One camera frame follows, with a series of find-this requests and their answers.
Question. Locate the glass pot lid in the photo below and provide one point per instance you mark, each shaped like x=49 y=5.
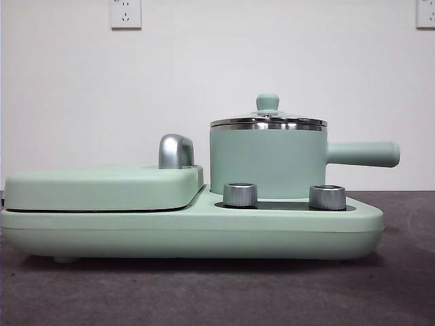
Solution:
x=267 y=102

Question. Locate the silver control knob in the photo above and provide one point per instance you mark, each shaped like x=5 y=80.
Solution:
x=327 y=197
x=240 y=195

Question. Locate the mint green breakfast machine base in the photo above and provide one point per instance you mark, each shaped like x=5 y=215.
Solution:
x=204 y=231

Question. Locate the grey felt table cloth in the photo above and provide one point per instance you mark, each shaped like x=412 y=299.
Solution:
x=217 y=295

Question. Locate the white wall socket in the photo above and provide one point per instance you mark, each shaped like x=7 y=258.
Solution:
x=426 y=13
x=125 y=15

